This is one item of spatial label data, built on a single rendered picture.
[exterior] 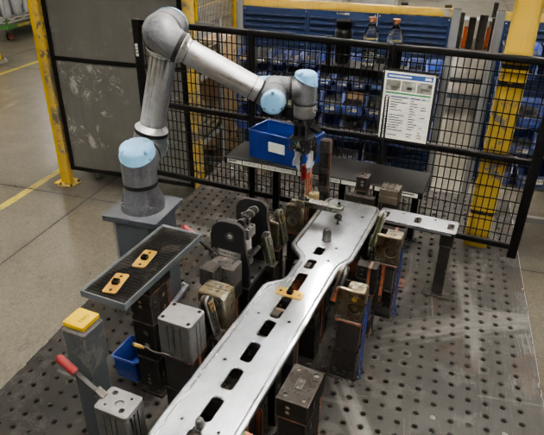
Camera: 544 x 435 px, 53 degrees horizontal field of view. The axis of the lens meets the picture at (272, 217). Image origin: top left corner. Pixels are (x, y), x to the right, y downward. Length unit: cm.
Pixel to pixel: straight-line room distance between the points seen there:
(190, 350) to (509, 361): 111
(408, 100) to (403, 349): 102
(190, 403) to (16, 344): 199
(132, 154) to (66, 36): 266
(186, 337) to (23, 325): 203
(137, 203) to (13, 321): 168
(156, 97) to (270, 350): 92
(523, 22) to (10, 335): 284
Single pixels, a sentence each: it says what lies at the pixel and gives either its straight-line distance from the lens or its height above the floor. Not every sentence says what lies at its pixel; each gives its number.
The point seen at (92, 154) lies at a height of 30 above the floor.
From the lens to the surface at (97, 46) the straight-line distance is 426.
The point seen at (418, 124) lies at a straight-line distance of 238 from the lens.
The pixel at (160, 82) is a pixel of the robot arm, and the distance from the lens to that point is 186.
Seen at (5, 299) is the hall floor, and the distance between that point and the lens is 359.
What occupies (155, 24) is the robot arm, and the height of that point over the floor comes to 171.
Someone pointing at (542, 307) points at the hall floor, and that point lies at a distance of 360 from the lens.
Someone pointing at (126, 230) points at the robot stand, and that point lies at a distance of 191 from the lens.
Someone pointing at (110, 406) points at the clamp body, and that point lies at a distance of 129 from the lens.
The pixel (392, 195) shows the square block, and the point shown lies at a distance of 217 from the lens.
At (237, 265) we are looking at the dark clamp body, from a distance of 163.
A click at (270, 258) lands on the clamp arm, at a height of 102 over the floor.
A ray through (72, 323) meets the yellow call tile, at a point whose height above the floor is 116.
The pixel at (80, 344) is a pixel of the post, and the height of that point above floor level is 111.
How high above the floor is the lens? 199
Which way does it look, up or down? 29 degrees down
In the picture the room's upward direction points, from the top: 1 degrees clockwise
